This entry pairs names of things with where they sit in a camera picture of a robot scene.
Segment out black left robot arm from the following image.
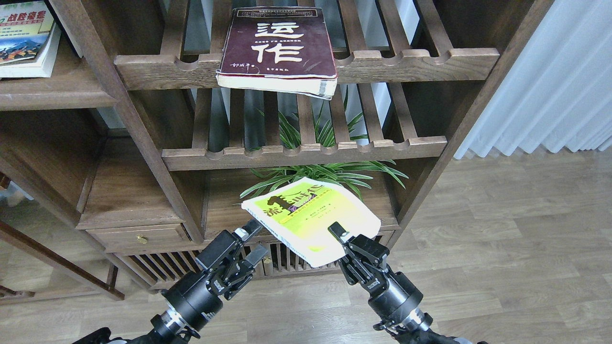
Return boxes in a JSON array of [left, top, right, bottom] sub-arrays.
[[131, 219, 267, 344]]

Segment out dark wooden bookshelf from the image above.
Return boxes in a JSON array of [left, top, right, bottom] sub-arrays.
[[1, 0, 553, 291]]

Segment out green spider plant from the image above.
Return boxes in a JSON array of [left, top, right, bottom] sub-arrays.
[[239, 105, 409, 199]]

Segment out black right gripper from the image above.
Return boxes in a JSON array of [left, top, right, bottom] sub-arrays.
[[328, 222, 424, 330]]

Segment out yellow cover book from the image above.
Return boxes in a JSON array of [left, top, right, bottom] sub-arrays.
[[242, 178, 381, 268]]

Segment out white pleated curtain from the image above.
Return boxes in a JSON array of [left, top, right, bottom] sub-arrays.
[[453, 0, 612, 159]]

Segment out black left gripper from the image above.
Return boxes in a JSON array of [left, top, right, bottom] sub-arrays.
[[162, 219, 268, 330]]

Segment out maroon book white characters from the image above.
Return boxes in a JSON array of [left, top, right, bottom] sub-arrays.
[[216, 6, 338, 100]]

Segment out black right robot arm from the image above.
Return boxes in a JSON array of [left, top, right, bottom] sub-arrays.
[[328, 222, 470, 344]]

